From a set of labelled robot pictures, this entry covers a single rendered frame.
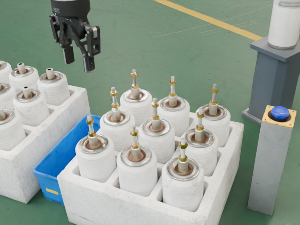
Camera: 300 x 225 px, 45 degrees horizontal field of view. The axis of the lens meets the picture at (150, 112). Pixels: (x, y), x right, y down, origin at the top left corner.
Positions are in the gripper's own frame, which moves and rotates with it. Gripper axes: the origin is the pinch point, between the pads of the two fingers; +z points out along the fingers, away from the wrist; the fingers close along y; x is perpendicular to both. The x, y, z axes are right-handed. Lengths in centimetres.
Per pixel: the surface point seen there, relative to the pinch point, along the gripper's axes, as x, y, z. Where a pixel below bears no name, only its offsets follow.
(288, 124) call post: 29.4, 36.5, 15.4
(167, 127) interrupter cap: 17.1, 10.5, 21.9
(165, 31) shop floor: 110, -70, 43
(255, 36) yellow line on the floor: 134, -26, 42
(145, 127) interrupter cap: 13.5, 6.2, 21.9
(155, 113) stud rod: 15.0, 8.3, 17.3
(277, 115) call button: 29.4, 33.5, 14.2
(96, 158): -1.9, 4.2, 23.5
